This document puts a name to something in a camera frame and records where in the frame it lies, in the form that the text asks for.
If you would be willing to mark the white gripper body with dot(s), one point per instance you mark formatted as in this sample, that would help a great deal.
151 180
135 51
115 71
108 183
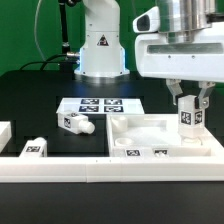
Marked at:
202 60

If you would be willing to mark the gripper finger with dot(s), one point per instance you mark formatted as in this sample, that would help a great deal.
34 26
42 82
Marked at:
175 89
206 90

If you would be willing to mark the white square table top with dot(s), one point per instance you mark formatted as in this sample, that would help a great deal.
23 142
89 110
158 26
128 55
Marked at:
154 135

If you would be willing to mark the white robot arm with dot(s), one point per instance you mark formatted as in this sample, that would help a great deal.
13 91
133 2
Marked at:
176 40

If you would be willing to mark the white sheet with markers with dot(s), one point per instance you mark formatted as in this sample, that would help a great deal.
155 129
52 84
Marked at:
101 105

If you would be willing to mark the white U-shaped fence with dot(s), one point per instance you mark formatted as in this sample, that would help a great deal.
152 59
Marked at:
108 169

